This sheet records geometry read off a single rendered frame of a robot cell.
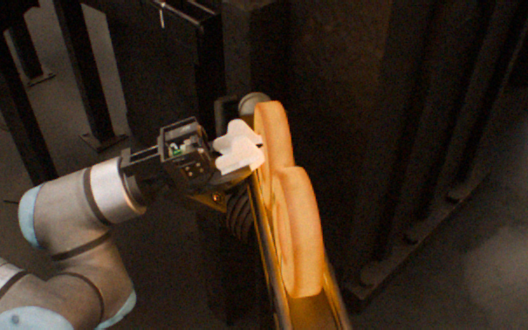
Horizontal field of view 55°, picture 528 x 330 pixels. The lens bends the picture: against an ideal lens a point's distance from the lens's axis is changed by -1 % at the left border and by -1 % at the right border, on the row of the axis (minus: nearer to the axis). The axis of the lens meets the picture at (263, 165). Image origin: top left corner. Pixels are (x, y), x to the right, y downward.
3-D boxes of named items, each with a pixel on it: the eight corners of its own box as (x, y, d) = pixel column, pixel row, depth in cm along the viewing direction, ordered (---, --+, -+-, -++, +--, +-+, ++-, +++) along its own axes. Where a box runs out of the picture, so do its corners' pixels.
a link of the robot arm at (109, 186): (121, 235, 73) (123, 187, 80) (152, 224, 73) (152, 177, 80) (87, 197, 67) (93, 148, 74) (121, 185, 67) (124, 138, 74)
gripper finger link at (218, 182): (250, 172, 69) (190, 193, 70) (254, 180, 70) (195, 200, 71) (245, 149, 72) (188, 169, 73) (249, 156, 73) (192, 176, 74)
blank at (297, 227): (296, 140, 63) (270, 143, 63) (329, 228, 51) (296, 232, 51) (294, 230, 73) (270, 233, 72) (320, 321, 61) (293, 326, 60)
